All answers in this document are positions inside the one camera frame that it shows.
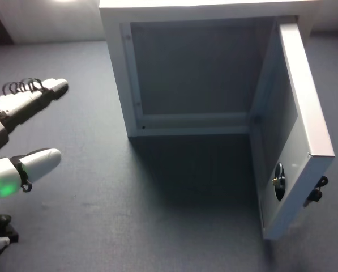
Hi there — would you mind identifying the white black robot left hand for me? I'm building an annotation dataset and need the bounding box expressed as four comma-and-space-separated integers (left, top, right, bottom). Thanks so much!
0, 78, 70, 202

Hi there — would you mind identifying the black clamp with knob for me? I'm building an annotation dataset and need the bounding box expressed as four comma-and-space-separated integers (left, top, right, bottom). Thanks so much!
0, 214, 19, 246

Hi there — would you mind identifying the white cabinet door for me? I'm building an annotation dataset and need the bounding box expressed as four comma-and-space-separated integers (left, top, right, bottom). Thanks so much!
249, 15, 336, 241

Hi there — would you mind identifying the grey table cloth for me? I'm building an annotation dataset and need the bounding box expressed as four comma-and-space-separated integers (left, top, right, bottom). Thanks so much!
0, 29, 338, 272

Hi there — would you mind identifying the white cabinet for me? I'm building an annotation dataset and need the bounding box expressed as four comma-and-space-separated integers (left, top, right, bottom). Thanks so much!
99, 0, 324, 139

